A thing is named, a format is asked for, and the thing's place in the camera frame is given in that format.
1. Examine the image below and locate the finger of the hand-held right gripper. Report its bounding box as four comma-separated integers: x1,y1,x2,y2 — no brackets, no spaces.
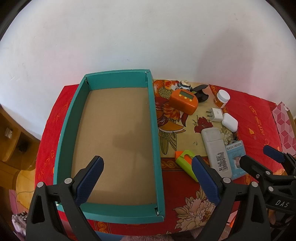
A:
263,145,296,175
239,155,278,186

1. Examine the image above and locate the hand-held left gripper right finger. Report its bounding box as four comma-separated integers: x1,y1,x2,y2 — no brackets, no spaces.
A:
191,155,271,241

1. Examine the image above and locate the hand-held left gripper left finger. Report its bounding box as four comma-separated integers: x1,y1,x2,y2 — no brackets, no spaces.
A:
26,156,104,241

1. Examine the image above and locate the blue card holder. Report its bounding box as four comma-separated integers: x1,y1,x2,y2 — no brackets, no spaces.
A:
225,140,247,181

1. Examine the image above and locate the green orange utility knife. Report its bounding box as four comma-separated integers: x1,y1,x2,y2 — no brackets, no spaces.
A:
175,150,199,182

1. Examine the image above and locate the white remote control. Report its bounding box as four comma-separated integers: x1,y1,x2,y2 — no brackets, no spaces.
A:
201,127,233,178

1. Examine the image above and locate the teal cardboard box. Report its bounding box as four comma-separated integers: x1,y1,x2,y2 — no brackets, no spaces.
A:
54,69,166,224

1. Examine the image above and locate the white earbuds case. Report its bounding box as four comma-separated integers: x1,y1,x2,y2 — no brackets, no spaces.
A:
221,113,238,132

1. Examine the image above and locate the white charger plug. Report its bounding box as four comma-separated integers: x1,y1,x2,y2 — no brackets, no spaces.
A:
206,108,223,122

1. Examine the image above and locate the white-lidded orange jar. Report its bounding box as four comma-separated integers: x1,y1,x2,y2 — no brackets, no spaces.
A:
214,89,230,108

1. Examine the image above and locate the orange digital timer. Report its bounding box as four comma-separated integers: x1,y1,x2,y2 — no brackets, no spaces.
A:
169,89,199,115

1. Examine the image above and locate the pink patterned gift bag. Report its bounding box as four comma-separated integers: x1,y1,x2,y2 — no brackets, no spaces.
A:
272,101,296,158

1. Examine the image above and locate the wooden shelf unit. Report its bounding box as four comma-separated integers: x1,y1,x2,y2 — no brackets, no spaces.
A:
0,104,42,232

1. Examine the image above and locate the pink floor mat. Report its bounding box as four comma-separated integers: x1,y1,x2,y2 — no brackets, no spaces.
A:
9,189,19,216

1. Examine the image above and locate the black plastic object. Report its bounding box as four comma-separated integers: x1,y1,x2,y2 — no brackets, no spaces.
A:
191,84,209,103

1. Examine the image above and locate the black white dotted bag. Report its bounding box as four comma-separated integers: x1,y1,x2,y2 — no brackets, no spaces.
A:
11,211,29,235

